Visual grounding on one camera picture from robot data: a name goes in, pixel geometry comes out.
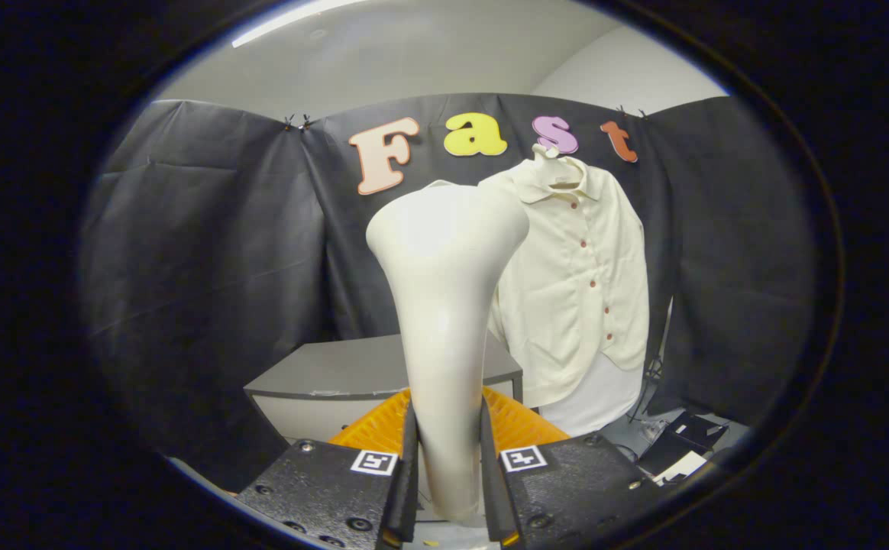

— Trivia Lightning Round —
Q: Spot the black box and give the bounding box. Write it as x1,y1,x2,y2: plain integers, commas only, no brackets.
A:
638,412,728,478

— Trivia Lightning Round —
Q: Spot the cream garment steamer head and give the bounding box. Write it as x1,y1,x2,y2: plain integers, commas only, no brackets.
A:
366,182,531,524

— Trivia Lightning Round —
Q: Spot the grey cabinet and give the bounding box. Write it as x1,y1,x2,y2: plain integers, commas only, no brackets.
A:
244,332,524,444

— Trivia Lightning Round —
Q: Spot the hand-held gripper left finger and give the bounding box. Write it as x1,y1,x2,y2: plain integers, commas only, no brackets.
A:
234,388,421,550

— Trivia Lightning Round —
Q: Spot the cream button shirt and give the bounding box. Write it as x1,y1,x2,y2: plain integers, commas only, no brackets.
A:
479,157,650,409

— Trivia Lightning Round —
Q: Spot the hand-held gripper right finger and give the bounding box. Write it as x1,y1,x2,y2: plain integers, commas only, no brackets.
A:
479,387,663,548

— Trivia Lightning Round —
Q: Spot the white clothes hanger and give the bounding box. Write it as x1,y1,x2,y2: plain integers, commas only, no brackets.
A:
530,144,584,190

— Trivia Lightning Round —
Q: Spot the white paper sheet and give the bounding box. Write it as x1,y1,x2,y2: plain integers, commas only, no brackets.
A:
655,451,709,486

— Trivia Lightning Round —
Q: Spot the black backdrop cloth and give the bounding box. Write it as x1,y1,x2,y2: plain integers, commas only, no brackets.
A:
78,93,819,490

